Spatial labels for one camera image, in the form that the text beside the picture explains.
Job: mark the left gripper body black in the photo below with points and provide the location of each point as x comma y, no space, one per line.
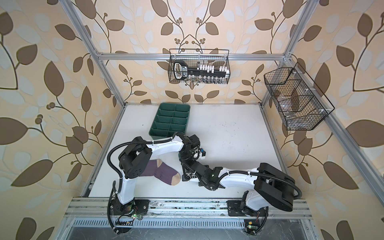
188,157

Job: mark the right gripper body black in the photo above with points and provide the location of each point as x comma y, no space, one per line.
202,182

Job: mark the purple sock beige toe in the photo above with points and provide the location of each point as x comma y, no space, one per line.
161,171

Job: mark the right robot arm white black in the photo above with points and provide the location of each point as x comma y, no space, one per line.
265,186

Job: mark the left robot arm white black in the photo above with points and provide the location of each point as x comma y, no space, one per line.
131,159

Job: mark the green divided plastic tray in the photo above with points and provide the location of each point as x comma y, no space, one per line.
169,119

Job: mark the black tool in basket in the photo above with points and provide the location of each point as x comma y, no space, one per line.
184,71

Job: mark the black wire basket back wall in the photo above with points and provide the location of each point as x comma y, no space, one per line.
217,57

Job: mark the black wire basket wall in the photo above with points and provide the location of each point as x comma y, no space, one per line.
217,57
300,102

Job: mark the black wire basket right wall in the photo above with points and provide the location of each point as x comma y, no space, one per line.
300,102

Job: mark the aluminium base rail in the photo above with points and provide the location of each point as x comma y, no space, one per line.
178,213

